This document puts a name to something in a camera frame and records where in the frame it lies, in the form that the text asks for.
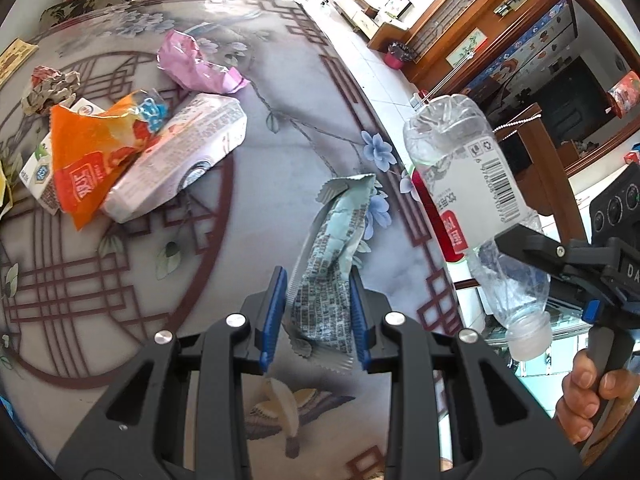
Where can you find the floral chair cushion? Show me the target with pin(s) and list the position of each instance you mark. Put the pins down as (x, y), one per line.
(85, 7)

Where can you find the person's right hand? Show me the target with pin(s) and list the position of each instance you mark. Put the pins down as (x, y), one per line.
(580, 400)

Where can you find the clear plastic bottle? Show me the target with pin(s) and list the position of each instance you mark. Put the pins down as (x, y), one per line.
(465, 180)

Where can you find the white green milk carton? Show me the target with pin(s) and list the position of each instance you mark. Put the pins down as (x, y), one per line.
(37, 175)

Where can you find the small framed picture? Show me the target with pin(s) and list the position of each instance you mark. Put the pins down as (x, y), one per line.
(398, 4)

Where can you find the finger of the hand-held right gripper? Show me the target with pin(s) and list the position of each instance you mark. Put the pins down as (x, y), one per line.
(530, 249)

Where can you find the short wall scroll picture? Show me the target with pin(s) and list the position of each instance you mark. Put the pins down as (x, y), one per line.
(469, 46)

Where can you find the orange snack bag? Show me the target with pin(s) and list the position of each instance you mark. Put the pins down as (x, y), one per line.
(90, 155)

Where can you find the yellow patterned box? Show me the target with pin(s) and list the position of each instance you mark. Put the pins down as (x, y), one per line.
(15, 55)

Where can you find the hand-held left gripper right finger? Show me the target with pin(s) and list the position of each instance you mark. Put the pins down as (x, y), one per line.
(357, 320)

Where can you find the printed paper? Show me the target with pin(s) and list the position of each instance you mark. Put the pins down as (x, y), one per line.
(50, 87)

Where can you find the white pink tissue pack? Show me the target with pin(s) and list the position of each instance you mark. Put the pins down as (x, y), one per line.
(180, 155)

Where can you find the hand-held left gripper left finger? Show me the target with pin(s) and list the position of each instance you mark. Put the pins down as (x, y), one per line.
(272, 310)

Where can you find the blue patterned door curtain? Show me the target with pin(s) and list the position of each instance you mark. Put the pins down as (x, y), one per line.
(525, 45)

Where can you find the pink wrapper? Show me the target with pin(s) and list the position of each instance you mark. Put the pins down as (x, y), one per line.
(197, 62)

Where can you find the teal snack wrapper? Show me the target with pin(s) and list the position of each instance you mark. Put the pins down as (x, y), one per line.
(325, 270)

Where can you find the brown wooden chair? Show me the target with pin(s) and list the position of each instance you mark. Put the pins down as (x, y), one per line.
(545, 160)

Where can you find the red hanging ornament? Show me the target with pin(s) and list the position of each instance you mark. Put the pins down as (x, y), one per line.
(625, 92)

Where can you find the broom with dustpan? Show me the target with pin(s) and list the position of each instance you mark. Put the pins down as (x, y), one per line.
(419, 101)

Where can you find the long television cabinet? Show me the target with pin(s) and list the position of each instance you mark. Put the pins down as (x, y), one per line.
(360, 10)

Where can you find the red waste basket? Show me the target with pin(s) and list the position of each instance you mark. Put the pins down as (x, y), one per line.
(397, 55)

